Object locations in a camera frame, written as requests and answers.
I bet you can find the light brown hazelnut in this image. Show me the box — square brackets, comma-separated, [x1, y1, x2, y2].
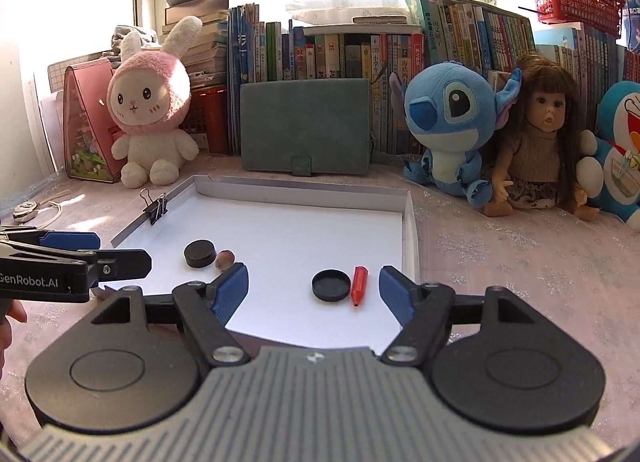
[215, 250, 235, 271]

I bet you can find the black round puck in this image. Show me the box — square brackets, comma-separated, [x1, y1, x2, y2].
[183, 239, 217, 268]

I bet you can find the black round cap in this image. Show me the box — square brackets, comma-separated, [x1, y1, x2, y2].
[311, 269, 352, 303]

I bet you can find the person left hand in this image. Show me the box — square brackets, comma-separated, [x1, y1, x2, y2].
[0, 300, 28, 370]

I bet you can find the small black binder clip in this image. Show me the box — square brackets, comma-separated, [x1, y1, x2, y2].
[139, 187, 167, 225]

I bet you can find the white shallow cardboard box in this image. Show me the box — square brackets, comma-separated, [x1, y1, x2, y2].
[111, 175, 420, 352]

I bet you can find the pink triangular house box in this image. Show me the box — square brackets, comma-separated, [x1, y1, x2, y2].
[63, 57, 125, 184]

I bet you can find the pink bunny plush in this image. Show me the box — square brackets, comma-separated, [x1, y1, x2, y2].
[106, 16, 203, 189]

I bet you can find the green suede case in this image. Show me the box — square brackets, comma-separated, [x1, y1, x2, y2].
[240, 78, 371, 176]

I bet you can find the red crate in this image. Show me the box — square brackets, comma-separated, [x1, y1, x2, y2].
[189, 85, 229, 155]

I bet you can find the brown haired doll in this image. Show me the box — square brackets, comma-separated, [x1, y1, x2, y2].
[483, 54, 599, 222]

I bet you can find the blue Stitch plush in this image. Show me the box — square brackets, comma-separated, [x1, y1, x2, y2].
[388, 62, 522, 209]

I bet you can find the stack of books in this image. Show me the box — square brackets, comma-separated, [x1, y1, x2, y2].
[160, 0, 230, 90]

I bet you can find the Doraemon plush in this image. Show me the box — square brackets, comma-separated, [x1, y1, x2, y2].
[576, 81, 639, 231]

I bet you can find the row of books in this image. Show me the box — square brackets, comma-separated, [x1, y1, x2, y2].
[227, 0, 639, 155]

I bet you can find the red plastic basket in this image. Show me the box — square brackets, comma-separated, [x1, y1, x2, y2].
[534, 0, 624, 32]

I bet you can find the beige cord with pendant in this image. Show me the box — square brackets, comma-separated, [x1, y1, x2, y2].
[11, 188, 73, 231]

